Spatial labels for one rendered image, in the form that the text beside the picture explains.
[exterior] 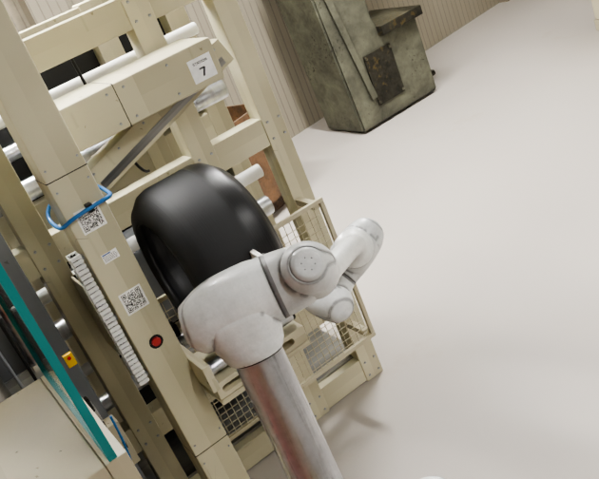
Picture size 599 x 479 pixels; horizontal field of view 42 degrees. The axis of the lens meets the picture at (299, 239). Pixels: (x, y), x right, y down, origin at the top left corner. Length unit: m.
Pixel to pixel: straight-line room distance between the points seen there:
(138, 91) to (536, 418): 1.95
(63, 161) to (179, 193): 0.36
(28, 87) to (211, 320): 1.04
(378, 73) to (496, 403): 4.05
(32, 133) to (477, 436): 2.04
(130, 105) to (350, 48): 4.22
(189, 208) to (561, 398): 1.74
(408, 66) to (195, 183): 4.84
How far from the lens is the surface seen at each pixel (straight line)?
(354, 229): 2.04
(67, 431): 1.90
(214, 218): 2.36
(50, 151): 2.31
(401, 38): 7.07
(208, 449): 2.75
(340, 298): 2.00
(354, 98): 6.76
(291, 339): 2.66
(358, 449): 3.44
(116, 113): 2.63
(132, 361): 2.53
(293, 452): 1.58
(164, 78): 2.69
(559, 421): 3.27
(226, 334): 1.48
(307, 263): 1.44
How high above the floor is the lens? 2.16
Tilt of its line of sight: 24 degrees down
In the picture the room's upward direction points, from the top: 23 degrees counter-clockwise
